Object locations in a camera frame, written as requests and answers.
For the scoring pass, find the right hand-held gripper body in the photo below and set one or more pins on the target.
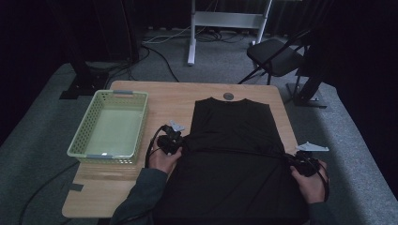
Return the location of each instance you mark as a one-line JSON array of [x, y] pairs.
[[308, 165]]

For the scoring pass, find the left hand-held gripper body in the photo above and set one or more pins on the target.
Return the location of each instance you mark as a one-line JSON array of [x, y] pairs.
[[170, 140]]

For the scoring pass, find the black t-shirt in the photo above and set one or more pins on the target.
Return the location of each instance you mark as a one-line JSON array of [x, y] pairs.
[[231, 162]]

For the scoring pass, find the person's left hand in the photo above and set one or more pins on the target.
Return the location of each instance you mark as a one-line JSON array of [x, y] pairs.
[[162, 161]]

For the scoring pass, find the person's right hand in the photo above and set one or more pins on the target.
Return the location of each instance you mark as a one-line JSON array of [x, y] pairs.
[[313, 187]]

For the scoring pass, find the green plastic basket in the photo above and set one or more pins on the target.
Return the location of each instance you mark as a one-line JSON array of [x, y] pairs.
[[112, 131]]

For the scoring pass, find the dark stand with grey base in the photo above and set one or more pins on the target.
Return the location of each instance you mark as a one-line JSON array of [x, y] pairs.
[[308, 93]]

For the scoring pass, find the grey round table grommet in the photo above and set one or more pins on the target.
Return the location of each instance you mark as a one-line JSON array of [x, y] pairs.
[[228, 96]]

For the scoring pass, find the black folding chair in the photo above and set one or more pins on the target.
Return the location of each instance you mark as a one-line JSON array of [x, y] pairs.
[[272, 57]]

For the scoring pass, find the black stand with base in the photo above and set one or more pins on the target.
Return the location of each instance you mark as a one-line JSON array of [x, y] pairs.
[[84, 81]]

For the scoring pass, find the dark grey tape piece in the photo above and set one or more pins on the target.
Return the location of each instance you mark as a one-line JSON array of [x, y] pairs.
[[76, 187]]

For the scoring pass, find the white desk frame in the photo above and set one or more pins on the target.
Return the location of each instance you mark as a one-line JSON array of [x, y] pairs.
[[225, 19]]

